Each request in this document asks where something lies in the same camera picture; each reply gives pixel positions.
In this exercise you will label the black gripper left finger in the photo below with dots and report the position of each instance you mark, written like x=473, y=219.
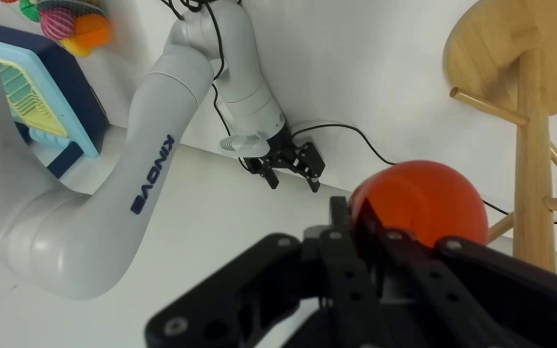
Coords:
x=280, y=290

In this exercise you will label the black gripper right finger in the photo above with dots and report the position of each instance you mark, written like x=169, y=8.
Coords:
x=485, y=296

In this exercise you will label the orange plastic cup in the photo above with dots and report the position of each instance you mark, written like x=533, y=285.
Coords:
x=427, y=200

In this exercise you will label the grey Kinova robot arm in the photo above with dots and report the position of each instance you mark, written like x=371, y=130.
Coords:
x=98, y=225

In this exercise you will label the black Kinova gripper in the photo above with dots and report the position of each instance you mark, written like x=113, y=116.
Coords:
x=291, y=159

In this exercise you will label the wooden mug tree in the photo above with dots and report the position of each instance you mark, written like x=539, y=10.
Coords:
x=533, y=147

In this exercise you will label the blue toy storage box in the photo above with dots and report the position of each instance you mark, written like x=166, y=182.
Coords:
x=48, y=103

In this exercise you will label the orange toy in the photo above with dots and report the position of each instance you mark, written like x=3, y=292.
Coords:
x=88, y=31

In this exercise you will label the striped toy ball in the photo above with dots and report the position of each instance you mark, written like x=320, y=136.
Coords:
x=57, y=22

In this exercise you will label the green plastic toy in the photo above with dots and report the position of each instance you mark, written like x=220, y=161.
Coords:
x=28, y=10

